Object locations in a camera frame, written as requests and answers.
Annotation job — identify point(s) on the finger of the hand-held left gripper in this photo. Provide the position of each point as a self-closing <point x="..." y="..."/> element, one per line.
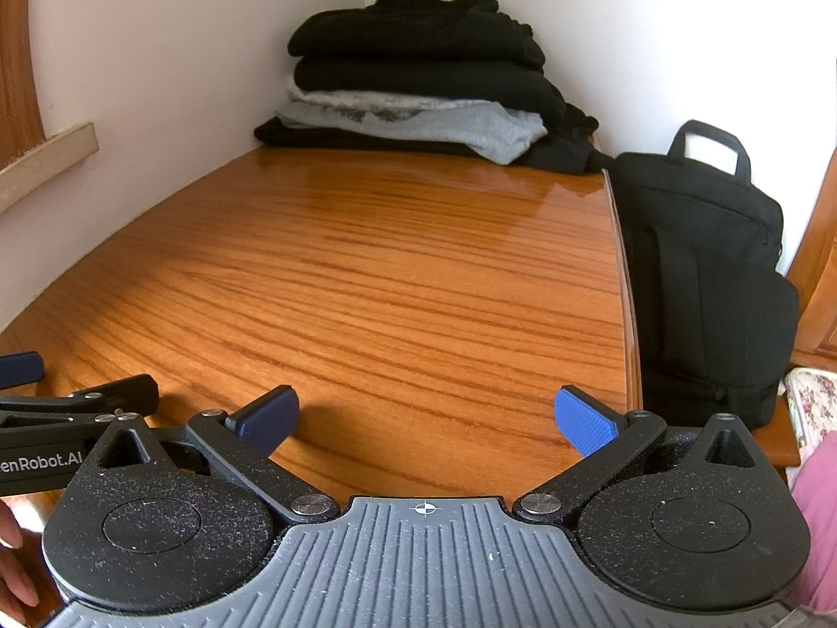
<point x="124" y="392"/>
<point x="19" y="369"/>

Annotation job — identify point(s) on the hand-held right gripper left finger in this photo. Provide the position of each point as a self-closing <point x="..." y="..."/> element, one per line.
<point x="268" y="415"/>

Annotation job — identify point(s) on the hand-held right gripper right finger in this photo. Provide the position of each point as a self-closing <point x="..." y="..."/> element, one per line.
<point x="585" y="418"/>

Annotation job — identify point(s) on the person's left hand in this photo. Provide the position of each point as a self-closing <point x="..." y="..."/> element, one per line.
<point x="16" y="562"/>

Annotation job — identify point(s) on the black laptop bag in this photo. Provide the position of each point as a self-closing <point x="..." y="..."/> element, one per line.
<point x="699" y="275"/>

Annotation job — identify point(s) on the beige window sill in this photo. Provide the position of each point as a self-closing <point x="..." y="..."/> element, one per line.
<point x="46" y="157"/>

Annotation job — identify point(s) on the floral cloth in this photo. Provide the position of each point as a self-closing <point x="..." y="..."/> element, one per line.
<point x="814" y="405"/>

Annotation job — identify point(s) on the person's pink clothing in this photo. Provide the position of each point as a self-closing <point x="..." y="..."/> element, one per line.
<point x="817" y="523"/>

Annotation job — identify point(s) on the wooden furniture panel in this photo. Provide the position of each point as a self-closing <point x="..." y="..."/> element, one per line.
<point x="817" y="261"/>

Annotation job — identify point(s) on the light grey printed shirt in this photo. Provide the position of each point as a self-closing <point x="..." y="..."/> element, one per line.
<point x="340" y="97"/>

